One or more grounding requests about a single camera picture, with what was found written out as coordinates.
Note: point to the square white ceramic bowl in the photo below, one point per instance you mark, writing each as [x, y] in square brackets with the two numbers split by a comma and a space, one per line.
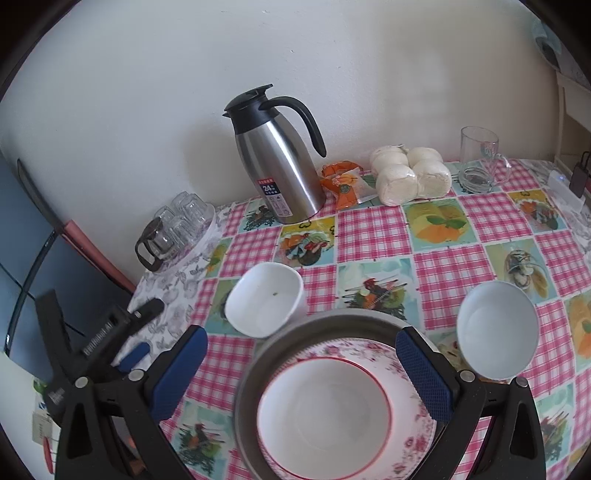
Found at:
[267, 298]

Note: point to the upturned clear drinking glasses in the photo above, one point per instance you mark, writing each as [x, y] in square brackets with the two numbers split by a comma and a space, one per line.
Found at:
[184, 223]

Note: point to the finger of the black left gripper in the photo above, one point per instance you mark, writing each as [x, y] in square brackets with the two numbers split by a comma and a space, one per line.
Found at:
[128, 362]

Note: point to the stainless steel thermos jug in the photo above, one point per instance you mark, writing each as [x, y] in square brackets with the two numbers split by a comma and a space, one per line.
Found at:
[274, 154]

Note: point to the clear glass mug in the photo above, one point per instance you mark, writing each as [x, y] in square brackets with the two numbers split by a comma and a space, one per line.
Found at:
[482, 166]

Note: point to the white power strip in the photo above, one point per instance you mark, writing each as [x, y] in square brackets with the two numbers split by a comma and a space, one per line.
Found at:
[557, 183]

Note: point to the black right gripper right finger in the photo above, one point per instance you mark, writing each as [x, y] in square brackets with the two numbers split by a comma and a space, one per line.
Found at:
[513, 445]

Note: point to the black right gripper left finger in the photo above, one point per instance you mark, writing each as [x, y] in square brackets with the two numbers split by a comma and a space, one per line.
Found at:
[89, 446]

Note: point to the pink checked fruit tablecloth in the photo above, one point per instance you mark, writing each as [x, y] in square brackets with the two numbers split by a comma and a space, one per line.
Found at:
[416, 263]

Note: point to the red rimmed white bowl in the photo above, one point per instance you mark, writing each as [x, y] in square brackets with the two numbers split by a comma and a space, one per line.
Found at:
[323, 418]

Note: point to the orange snack packet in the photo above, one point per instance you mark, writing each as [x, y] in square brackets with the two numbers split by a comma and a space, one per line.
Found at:
[345, 181]

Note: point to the glass coffee pot black handle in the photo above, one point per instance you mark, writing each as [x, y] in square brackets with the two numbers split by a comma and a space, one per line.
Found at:
[152, 246]

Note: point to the black power adapter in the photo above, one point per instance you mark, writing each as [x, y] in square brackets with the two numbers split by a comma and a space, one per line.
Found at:
[580, 175]

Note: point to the pale blue round bowl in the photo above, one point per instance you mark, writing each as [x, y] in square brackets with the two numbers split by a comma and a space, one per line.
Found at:
[498, 330]

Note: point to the bag of white buns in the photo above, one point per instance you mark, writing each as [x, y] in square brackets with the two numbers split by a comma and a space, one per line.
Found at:
[403, 175]

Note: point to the large steel plate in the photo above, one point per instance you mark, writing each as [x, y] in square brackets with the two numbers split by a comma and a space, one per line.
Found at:
[316, 329]

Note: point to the grey floral tablecloth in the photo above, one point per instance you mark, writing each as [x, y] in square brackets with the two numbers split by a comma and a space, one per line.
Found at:
[177, 287]

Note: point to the pink floral plate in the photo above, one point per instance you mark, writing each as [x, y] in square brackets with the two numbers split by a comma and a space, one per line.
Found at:
[413, 429]

